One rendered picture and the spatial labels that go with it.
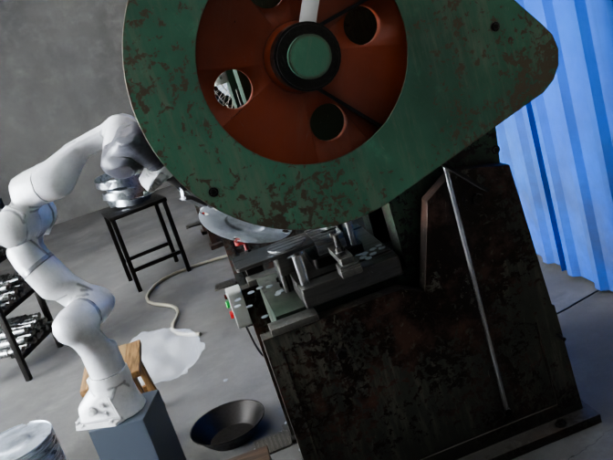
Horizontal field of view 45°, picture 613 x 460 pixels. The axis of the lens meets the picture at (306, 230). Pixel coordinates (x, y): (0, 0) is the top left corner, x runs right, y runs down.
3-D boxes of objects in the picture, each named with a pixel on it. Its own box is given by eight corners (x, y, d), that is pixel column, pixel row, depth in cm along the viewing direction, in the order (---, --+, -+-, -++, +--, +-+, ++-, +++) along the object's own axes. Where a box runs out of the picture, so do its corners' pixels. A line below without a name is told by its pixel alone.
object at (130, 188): (138, 293, 505) (95, 182, 484) (126, 279, 546) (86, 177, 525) (192, 270, 518) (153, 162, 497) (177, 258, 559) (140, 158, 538)
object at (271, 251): (249, 308, 225) (235, 268, 222) (244, 295, 239) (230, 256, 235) (327, 280, 229) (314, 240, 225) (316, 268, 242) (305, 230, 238)
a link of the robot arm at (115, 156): (120, 159, 208) (117, 189, 203) (87, 133, 198) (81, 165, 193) (172, 138, 200) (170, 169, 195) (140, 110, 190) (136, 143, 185)
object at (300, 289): (306, 309, 213) (301, 290, 211) (279, 267, 256) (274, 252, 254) (404, 274, 216) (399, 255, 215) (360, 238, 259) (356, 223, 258)
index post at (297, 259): (301, 286, 214) (292, 256, 212) (299, 283, 217) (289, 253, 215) (310, 282, 215) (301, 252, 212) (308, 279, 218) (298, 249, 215)
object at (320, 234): (319, 256, 226) (315, 242, 225) (308, 244, 240) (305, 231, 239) (347, 245, 227) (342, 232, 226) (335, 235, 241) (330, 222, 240)
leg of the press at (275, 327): (324, 538, 218) (225, 256, 194) (315, 515, 229) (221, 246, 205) (602, 423, 230) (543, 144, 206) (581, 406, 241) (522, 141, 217)
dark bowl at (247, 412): (198, 471, 272) (192, 454, 270) (192, 432, 301) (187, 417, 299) (275, 441, 276) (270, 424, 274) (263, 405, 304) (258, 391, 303)
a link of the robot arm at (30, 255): (17, 285, 219) (-26, 240, 217) (50, 261, 234) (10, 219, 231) (54, 249, 210) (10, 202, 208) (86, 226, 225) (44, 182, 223)
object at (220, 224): (278, 250, 244) (279, 248, 245) (304, 213, 219) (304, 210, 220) (192, 232, 238) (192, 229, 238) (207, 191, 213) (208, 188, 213)
